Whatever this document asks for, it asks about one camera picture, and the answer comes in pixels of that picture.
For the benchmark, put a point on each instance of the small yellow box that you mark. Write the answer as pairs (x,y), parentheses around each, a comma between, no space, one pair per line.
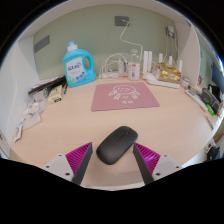
(55,94)

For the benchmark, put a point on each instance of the black pouch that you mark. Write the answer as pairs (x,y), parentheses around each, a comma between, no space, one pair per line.
(210,99)

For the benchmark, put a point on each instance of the white power strip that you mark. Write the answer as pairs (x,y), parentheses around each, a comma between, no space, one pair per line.
(108,75)

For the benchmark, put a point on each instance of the small green object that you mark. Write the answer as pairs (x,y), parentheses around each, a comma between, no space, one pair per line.
(210,110)

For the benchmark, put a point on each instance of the small white orange sachet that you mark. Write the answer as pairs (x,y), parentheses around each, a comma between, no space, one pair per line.
(18,130)

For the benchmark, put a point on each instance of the black pen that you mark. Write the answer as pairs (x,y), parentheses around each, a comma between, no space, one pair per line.
(65,88)

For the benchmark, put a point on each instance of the white remote control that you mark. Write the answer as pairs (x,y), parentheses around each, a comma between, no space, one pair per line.
(196,100)

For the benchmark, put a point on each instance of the black computer mouse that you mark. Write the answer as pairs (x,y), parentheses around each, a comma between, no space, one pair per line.
(116,145)

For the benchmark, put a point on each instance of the gold foil bag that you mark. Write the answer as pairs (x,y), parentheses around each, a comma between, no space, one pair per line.
(169,73)

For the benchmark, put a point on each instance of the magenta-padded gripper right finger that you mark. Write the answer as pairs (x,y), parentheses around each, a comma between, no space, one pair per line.
(148,160)

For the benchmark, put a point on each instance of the blue detergent bottle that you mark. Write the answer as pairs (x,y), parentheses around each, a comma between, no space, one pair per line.
(77,71)

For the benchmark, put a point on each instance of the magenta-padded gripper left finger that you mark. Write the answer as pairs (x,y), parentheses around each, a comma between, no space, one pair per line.
(78,158)

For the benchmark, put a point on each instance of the grey blank wall plate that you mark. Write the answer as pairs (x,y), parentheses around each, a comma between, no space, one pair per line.
(41,43)

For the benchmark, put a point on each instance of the clear plastic bags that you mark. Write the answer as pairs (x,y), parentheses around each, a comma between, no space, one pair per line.
(33,113)

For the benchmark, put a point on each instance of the white wall power adapter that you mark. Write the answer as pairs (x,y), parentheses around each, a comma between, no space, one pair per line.
(170,31)

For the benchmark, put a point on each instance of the pink printed mouse pad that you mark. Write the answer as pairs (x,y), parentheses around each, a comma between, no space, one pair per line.
(125,98)

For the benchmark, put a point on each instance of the white router with antennas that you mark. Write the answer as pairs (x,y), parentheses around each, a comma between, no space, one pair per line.
(151,80)

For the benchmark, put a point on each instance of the grey wall socket plate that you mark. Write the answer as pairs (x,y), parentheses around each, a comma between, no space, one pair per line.
(120,20)

